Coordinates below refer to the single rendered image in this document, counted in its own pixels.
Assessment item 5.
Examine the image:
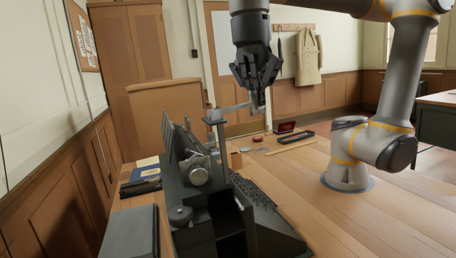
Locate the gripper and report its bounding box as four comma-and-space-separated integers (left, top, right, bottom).
229, 11, 284, 108

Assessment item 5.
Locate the grey return lever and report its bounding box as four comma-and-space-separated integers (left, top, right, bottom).
206, 89, 266, 122

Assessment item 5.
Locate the grey margin stop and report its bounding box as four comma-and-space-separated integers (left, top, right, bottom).
203, 132, 221, 159

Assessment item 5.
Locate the grey typewriter carriage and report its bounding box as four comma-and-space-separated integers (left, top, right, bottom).
161, 108, 222, 187

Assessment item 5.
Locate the dark green typewriter body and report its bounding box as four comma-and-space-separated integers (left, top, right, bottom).
159, 151, 315, 258

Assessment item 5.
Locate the black umbrella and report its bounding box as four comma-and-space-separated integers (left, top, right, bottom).
277, 25, 284, 81

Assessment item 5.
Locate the wooden door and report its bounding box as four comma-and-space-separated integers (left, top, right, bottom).
203, 1, 273, 140

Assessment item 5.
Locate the beige coat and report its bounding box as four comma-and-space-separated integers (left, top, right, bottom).
294, 27, 324, 88

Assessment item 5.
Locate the wooden coat rack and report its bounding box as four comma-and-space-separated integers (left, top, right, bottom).
273, 23, 316, 32

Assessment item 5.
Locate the dark red box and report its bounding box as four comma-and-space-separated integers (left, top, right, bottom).
273, 120, 296, 135

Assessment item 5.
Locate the red pencil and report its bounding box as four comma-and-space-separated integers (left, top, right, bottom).
282, 132, 308, 142

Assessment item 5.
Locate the dark green pen tray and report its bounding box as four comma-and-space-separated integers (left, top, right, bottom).
276, 130, 316, 146

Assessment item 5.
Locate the wooden ruler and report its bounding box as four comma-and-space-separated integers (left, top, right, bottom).
263, 139, 318, 156

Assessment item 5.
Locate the wooden lectern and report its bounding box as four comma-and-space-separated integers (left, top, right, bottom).
125, 77, 209, 160

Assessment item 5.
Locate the grey paper rest plate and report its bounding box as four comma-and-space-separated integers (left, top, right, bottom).
160, 108, 176, 163

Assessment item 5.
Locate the silver platen knob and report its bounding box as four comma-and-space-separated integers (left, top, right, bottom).
188, 166, 210, 187

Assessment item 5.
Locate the wooden cupboard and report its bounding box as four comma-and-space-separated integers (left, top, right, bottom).
86, 0, 174, 163

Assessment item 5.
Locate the cream paper stack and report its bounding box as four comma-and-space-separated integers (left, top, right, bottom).
136, 155, 160, 169

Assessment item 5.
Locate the blue book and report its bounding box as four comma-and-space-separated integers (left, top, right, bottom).
129, 163, 162, 183

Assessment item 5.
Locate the dark round ribbon spool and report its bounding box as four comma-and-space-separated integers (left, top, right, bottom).
167, 205, 195, 228

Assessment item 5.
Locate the black stapler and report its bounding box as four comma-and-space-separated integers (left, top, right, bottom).
119, 175, 163, 200

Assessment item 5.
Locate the cork notice board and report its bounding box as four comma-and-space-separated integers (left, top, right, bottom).
66, 0, 101, 73

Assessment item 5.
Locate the window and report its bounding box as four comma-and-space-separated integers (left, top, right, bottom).
386, 21, 439, 65

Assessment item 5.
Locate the dark green desk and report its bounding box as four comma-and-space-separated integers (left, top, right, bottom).
410, 89, 456, 170

